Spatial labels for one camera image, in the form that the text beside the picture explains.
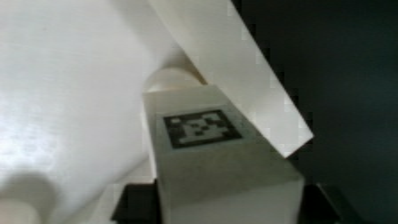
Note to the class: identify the white table leg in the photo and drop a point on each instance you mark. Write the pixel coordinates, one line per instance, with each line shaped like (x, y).
(228, 182)

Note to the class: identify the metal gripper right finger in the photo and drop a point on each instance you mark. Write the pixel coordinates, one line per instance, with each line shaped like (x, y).
(325, 208)

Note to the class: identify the white square tabletop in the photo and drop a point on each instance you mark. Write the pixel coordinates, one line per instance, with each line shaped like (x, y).
(82, 49)

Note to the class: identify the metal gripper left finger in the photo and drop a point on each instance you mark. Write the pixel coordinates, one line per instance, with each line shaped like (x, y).
(137, 208)

